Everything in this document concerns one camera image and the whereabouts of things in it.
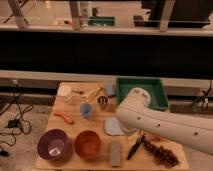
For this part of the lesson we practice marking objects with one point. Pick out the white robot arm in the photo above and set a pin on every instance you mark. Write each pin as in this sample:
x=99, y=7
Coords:
x=134, y=113

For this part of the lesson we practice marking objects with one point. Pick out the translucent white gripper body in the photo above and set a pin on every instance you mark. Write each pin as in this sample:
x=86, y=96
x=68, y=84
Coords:
x=132, y=138

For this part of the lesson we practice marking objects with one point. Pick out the grey-blue towel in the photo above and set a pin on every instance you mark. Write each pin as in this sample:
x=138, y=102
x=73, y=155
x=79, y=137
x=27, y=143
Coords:
x=112, y=127

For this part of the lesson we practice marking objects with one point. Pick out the brown pine cone bunch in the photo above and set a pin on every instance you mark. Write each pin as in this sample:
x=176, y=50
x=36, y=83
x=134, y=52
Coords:
x=161, y=154

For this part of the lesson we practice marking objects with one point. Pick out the orange carrot toy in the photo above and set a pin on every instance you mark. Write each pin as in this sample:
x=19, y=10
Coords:
x=66, y=118

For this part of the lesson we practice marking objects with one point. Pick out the purple bowl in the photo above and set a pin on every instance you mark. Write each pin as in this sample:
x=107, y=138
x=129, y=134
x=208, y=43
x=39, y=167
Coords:
x=53, y=144

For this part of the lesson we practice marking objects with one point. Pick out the yellow wooden spoon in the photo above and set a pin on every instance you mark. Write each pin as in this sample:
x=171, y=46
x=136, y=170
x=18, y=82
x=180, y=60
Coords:
x=93, y=93

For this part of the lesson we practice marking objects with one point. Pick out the orange bowl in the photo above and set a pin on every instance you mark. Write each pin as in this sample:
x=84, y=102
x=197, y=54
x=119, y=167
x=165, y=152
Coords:
x=87, y=144

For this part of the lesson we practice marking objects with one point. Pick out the green background bin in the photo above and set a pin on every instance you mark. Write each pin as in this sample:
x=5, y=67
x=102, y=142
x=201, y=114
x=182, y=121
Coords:
x=101, y=21

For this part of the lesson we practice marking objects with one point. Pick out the blue cup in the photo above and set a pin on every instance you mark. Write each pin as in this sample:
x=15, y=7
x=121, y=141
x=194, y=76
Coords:
x=86, y=110

